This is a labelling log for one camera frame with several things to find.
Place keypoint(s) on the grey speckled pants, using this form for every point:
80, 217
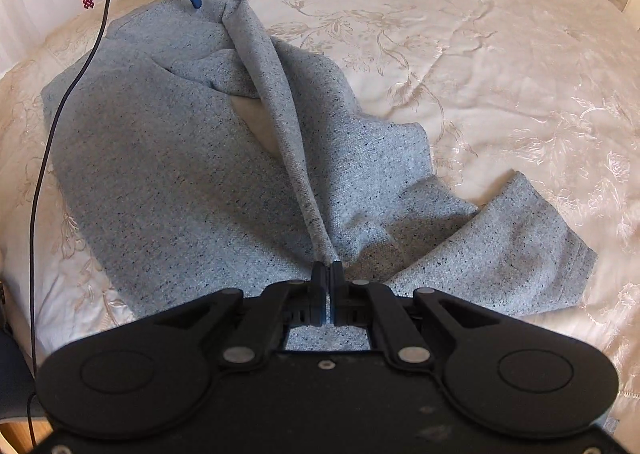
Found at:
175, 158

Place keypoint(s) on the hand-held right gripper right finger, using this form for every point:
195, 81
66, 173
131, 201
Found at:
337, 299

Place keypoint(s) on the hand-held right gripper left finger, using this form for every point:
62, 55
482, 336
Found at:
317, 299

